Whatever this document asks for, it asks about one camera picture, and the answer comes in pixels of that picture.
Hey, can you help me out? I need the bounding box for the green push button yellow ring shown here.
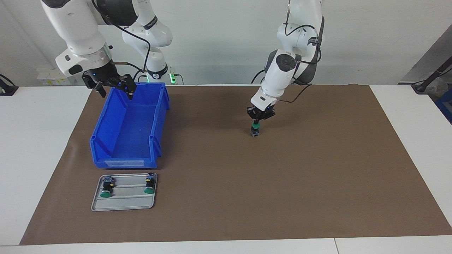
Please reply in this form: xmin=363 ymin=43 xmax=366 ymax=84
xmin=144 ymin=173 xmax=157 ymax=194

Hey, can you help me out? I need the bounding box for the black table clamp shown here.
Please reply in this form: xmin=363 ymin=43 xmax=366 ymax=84
xmin=0 ymin=74 xmax=19 ymax=96

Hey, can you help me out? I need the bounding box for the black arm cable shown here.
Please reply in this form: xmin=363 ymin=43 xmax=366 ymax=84
xmin=279 ymin=0 xmax=325 ymax=103
xmin=91 ymin=0 xmax=152 ymax=82

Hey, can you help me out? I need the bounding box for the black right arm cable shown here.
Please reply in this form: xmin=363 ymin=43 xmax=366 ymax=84
xmin=91 ymin=0 xmax=152 ymax=82

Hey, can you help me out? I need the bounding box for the green push button white block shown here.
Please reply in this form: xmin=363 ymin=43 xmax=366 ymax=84
xmin=100 ymin=176 xmax=115 ymax=198

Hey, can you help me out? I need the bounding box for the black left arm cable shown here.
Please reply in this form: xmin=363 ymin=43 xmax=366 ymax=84
xmin=279 ymin=0 xmax=325 ymax=103

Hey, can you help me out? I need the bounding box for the brown table mat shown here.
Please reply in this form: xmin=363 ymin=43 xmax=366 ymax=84
xmin=19 ymin=84 xmax=452 ymax=246

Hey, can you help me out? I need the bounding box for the blue plastic storage bin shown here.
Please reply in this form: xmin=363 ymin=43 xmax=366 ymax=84
xmin=90 ymin=82 xmax=171 ymax=169

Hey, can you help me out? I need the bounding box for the grey metal tray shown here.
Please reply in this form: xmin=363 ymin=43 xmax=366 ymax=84
xmin=91 ymin=173 xmax=158 ymax=212

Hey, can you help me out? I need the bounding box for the black stand pole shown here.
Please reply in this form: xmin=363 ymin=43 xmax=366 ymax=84
xmin=411 ymin=56 xmax=452 ymax=93

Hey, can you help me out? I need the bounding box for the blue crate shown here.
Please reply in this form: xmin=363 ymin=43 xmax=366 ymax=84
xmin=435 ymin=90 xmax=452 ymax=124

